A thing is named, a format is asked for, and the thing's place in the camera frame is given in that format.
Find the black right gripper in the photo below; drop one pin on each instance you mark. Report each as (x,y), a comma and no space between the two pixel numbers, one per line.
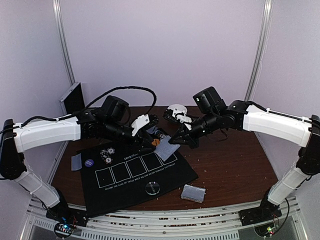
(188,135)

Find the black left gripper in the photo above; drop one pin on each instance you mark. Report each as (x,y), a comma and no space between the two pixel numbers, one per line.
(139,141)

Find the poker chip pile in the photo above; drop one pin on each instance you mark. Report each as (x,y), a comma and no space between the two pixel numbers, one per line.
(106,155)
(161,134)

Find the purple small blind button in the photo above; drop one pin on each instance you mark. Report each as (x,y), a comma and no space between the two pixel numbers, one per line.
(89,163)

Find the blue patterned playing card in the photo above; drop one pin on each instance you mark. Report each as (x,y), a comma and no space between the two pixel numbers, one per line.
(76,162)
(165,149)
(152,130)

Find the orange big blind button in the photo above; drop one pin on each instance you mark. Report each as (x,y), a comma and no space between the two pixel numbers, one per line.
(156,142)

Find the grey playing card deck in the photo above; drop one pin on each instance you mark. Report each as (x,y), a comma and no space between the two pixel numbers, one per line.
(193,193)

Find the black dealer button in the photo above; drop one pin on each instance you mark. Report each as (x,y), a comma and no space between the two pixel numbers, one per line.
(152,188)

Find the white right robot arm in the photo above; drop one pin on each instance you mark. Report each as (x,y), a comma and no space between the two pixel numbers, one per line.
(291,143)

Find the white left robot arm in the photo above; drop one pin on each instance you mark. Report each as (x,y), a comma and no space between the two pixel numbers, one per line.
(21,137)

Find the aluminium poker chip case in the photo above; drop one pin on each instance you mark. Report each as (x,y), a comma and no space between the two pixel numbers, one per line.
(72,100)

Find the white and red bowl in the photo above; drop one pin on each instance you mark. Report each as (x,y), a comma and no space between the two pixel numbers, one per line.
(175,109)

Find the black poker play mat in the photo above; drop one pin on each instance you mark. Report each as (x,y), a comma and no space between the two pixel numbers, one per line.
(121,184)

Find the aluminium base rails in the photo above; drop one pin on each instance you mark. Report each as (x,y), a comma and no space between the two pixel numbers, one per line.
(215,223)

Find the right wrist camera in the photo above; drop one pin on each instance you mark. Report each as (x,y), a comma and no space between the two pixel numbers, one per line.
(209,101)

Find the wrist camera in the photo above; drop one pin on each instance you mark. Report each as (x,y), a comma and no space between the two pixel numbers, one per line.
(114,108)
(209,101)

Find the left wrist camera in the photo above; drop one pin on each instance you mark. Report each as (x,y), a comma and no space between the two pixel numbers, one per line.
(114,108)

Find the left aluminium frame post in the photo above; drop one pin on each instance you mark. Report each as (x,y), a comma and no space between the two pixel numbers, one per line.
(63,41)

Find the aluminium frame post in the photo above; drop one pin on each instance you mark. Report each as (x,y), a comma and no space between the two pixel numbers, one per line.
(261,47)
(63,41)

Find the right aluminium frame post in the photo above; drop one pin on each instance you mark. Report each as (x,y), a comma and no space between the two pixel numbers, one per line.
(261,47)

